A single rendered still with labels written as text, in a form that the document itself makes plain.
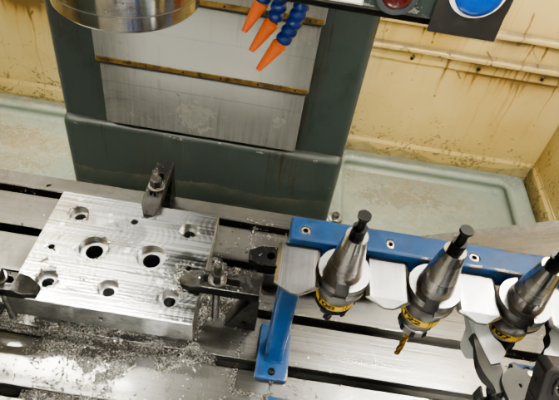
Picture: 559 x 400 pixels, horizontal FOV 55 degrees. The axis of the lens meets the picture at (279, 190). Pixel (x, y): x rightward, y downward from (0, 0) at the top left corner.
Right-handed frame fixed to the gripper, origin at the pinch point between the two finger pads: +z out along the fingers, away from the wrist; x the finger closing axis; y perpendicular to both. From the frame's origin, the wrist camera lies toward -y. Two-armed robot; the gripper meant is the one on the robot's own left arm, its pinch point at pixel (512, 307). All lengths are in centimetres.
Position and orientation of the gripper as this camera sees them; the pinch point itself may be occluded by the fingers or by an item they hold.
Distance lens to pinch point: 74.8
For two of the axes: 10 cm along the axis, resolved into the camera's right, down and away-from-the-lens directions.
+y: -1.2, 6.8, 7.3
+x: 9.9, 1.6, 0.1
